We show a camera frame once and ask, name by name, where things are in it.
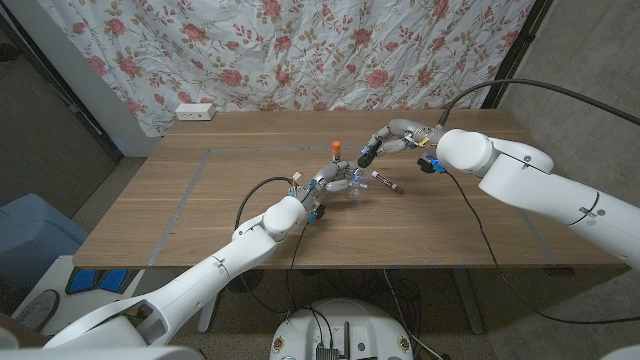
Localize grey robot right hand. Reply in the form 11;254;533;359
359;118;446;161

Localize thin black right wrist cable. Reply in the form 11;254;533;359
444;172;640;325

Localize white table leg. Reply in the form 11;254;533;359
197;279;224;334

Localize white floor board blue pads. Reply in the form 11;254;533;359
10;254;151;331

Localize blue plastic bin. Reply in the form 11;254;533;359
0;193;90;290

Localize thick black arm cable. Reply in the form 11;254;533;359
437;78;640;127
234;175;301;229

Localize floral fabric backdrop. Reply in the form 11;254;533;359
37;0;536;137

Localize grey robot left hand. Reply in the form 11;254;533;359
294;160;369;209

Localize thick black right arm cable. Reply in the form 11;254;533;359
437;78;640;127

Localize thin black left wrist cable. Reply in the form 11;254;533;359
284;219;312;321

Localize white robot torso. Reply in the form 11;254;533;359
269;298;415;360

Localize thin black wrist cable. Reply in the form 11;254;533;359
444;172;640;325
284;219;312;321

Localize black door frame strip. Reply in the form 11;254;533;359
0;12;124;164

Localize grey shoe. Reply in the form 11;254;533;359
14;288;61;332

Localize maroon dry-erase marker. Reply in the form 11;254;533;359
370;170;406;196

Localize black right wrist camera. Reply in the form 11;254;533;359
417;154;448;175

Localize white power strip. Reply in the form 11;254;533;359
174;102;217;122

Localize black round floor object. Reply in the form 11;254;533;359
224;268;265;294

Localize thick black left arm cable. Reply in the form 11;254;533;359
234;175;301;229

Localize black backdrop pole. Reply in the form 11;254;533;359
481;0;554;110

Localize grey table leg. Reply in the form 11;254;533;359
452;267;485;335

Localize person's brown leg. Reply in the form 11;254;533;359
0;312;46;349

